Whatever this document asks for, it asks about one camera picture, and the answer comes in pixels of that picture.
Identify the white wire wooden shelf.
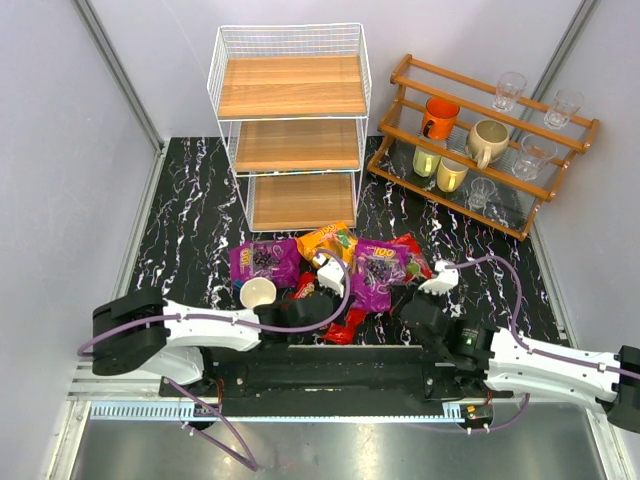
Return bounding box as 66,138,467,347
207,22,372,232

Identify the light green mug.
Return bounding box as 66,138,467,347
412,146,441,178

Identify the blue paper cup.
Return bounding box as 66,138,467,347
239,277,277,309

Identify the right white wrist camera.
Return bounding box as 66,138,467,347
418,260,459,296

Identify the clear glass top right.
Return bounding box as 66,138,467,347
544,89,585,130

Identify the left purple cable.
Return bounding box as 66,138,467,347
77,248,354,472

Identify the clear glass bottom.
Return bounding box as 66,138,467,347
468,177,496,210

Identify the yellow orange candy bag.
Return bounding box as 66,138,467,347
295,222,358,269

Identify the wooden cup rack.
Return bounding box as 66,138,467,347
367,54,600,240

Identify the pale yellow mug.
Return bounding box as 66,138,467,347
436,157,468,193

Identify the red candy bag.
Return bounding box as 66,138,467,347
391,233,432,284
289,272,368,345

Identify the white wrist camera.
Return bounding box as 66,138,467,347
418,260,459,296
312,253,347,298

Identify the orange mug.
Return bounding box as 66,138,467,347
421,97,460,140

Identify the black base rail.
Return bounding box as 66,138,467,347
184,344,491,419

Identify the clear glass middle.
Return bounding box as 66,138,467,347
512,134,557,181

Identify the clear glass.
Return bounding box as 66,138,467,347
512,134,557,181
468,177,496,210
493,72,527,112
544,89,585,130

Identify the beige large mug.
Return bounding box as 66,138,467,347
465,119,509,169

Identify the red candy bag right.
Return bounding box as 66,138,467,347
391,233,432,284

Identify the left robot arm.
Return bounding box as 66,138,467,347
78,287,344,385

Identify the purple grape candy bag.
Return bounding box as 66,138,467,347
351,238,409,313

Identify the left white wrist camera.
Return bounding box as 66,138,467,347
312,253,347,298

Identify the red candy bag left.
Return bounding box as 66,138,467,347
289,272,368,345

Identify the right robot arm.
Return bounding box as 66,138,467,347
397,292,639,433

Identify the clear glass top left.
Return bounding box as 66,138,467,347
493,72,527,112

